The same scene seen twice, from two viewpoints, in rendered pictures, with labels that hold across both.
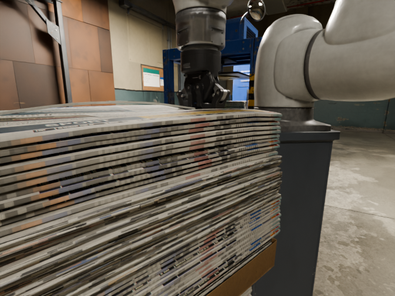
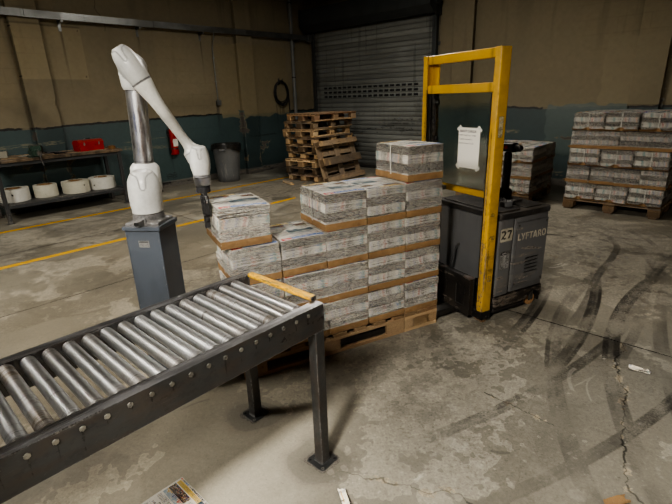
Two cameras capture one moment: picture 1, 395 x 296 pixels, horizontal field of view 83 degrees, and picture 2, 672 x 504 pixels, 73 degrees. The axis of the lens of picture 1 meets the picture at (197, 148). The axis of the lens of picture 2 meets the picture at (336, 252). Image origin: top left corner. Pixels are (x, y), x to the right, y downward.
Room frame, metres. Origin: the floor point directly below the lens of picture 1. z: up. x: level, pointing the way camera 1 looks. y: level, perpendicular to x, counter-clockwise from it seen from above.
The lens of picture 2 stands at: (2.64, 1.30, 1.60)
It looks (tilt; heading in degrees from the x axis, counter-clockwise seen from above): 19 degrees down; 194
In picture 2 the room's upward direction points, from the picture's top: 2 degrees counter-clockwise
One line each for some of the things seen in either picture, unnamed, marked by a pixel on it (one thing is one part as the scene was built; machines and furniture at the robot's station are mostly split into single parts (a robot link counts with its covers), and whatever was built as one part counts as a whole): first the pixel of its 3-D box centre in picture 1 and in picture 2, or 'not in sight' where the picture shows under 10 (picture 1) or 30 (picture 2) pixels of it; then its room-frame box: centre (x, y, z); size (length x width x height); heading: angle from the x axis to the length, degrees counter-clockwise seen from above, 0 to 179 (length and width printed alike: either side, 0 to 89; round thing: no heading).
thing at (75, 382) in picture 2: not in sight; (71, 378); (1.65, 0.16, 0.77); 0.47 x 0.05 x 0.05; 61
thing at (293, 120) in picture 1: (278, 116); (147, 217); (0.64, -0.23, 1.03); 0.22 x 0.18 x 0.06; 7
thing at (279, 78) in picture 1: (289, 64); (144, 190); (0.62, -0.24, 1.17); 0.18 x 0.16 x 0.22; 32
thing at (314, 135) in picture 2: not in sight; (320, 145); (-6.57, -1.32, 0.65); 1.33 x 0.94 x 1.30; 155
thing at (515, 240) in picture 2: not in sight; (488, 248); (-1.00, 1.63, 0.40); 0.69 x 0.55 x 0.80; 41
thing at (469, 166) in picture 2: not in sight; (461, 140); (-0.76, 1.36, 1.28); 0.57 x 0.01 x 0.65; 41
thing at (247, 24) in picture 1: (221, 40); not in sight; (2.37, -0.24, 1.65); 0.60 x 0.45 x 0.20; 61
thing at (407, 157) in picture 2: not in sight; (406, 235); (-0.47, 1.02, 0.65); 0.39 x 0.30 x 1.29; 41
